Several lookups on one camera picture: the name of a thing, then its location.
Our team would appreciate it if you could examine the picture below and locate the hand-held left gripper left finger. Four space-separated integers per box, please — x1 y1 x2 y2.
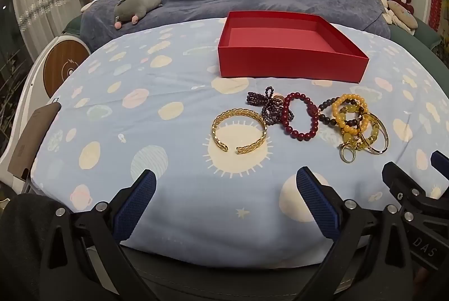
40 169 157 301

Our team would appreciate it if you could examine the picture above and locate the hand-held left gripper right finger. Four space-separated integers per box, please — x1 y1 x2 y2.
295 166 414 301

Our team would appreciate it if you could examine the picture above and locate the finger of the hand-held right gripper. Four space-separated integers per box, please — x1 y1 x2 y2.
382 162 449 221
431 150 449 180

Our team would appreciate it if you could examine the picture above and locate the thin rose gold bangle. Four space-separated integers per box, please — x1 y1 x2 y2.
358 112 389 155

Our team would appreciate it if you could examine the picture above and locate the yellow bead bracelet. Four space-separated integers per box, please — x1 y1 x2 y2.
338 112 381 151

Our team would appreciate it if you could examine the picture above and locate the dark brown bead bracelet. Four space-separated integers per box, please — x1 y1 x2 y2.
317 97 351 128

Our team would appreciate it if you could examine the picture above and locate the orange bead bracelet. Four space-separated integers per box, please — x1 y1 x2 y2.
331 94 369 133

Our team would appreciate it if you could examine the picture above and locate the purple garnet bead bracelet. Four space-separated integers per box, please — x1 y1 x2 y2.
247 86 295 128

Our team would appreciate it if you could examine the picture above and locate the dark red bead bracelet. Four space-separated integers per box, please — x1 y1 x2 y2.
281 93 319 141

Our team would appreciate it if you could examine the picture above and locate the gold cuff bracelet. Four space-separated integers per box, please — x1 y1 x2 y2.
211 108 269 155

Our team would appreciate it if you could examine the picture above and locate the red cardboard box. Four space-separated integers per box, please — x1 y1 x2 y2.
217 11 370 83

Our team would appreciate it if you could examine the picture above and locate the green plant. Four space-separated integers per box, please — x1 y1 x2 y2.
433 36 449 65

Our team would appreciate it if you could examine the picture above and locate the brown flat board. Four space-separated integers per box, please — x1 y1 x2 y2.
8 102 62 180

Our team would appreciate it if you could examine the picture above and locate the beige plush toy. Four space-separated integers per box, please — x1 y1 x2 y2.
379 0 419 35

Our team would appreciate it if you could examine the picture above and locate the grey mouse plush toy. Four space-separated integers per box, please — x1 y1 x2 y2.
114 0 164 30

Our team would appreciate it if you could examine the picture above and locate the green upholstered bed frame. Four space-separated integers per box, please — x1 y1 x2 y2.
354 0 443 49

